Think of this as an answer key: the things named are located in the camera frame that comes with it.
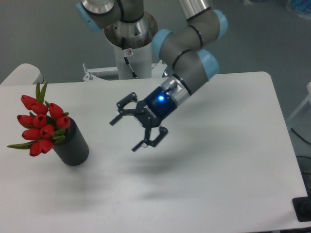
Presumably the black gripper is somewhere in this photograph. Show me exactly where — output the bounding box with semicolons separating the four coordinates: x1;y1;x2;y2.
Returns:
109;86;176;152

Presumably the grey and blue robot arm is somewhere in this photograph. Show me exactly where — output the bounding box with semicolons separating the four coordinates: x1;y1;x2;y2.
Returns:
76;0;228;147

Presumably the white frame at right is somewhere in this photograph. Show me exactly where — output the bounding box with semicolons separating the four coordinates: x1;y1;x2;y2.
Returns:
286;83;311;126

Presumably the black cable on pedestal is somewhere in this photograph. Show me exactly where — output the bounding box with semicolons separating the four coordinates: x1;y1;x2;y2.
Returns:
121;36;139;79

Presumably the black device at table edge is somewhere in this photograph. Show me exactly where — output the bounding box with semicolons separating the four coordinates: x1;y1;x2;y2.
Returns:
292;197;311;222

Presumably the black ribbed cylindrical vase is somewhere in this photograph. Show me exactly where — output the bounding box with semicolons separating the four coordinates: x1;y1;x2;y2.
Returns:
53;118;89;166

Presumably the white metal base bracket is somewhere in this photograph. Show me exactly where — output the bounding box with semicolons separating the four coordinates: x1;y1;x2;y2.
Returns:
82;60;171;83

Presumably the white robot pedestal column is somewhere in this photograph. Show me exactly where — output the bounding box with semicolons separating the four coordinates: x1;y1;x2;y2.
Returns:
104;12;159;80

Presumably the red tulip bouquet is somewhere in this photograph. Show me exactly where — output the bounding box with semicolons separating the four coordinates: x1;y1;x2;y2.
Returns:
7;83;73;157

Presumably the black cable on floor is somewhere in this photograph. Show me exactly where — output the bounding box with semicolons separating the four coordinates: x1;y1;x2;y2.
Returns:
290;127;311;144

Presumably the white rounded side table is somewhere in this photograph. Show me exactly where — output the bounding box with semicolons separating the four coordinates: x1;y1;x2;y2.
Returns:
0;63;46;86

